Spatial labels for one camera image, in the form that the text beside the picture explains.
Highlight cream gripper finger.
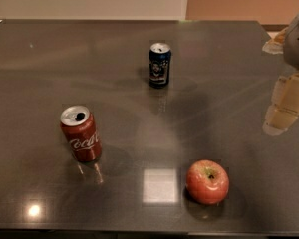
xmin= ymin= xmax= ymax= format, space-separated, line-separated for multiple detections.
xmin=262 ymin=28 xmax=287 ymax=55
xmin=263 ymin=71 xmax=299 ymax=136

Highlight blue pepsi can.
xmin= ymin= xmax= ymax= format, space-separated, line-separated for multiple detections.
xmin=149 ymin=43 xmax=171 ymax=88

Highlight red apple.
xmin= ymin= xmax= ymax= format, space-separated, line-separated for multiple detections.
xmin=186 ymin=160 xmax=229 ymax=205

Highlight red coca-cola can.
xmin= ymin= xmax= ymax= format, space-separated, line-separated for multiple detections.
xmin=60 ymin=106 xmax=102 ymax=162

